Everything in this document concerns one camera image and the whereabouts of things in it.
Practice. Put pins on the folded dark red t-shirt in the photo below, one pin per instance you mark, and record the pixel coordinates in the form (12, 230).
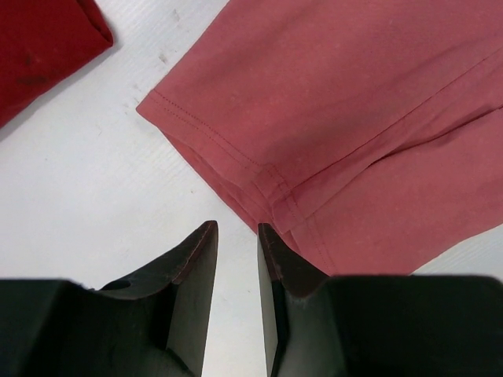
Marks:
(44, 42)

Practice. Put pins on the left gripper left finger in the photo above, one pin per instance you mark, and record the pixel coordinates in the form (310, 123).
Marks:
(151, 322)

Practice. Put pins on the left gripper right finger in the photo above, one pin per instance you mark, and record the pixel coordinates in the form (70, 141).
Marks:
(320, 325)

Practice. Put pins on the salmon pink t-shirt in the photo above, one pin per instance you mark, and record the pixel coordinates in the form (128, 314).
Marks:
(367, 133)

